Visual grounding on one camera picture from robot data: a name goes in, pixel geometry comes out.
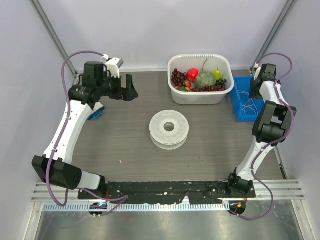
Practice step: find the black grape bunch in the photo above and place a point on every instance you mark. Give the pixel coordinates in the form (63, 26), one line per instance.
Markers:
(221, 82)

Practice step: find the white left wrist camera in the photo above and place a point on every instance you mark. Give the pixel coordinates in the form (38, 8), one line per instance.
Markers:
(113, 65)

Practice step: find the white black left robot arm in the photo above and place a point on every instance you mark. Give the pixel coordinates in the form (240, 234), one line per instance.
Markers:
(55, 165)

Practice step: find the dark red grape bunch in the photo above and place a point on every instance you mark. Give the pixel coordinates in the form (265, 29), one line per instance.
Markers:
(178, 78)

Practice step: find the small peach fruit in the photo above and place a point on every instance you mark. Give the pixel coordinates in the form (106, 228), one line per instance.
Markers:
(187, 84)

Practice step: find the white perforated cable spool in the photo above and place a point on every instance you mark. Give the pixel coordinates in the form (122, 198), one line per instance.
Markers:
(169, 129)

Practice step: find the white slotted cable duct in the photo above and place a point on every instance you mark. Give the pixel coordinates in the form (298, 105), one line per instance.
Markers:
(90, 206)

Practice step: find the yellow green pear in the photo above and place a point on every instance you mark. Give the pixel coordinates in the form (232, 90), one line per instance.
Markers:
(217, 74)

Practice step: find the blue plastic bin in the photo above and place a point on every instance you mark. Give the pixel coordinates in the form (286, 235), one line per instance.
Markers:
(245, 108)

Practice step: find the white blue razor package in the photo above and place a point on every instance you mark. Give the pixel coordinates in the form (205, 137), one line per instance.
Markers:
(96, 112)

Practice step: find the green netted melon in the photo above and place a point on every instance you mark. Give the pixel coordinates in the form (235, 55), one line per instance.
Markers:
(204, 79)

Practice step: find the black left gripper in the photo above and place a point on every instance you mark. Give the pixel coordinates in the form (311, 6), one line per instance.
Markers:
(129, 92)

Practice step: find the white plastic fruit basket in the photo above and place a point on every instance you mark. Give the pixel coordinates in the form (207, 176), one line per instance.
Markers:
(207, 62)

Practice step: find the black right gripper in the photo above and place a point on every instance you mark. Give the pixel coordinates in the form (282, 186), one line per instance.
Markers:
(252, 94)

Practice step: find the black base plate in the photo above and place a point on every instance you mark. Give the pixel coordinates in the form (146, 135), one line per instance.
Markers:
(169, 192)

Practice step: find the red apple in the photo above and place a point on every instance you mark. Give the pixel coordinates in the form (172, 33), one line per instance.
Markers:
(192, 74)

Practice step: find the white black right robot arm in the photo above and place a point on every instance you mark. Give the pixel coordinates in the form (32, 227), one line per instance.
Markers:
(272, 126)

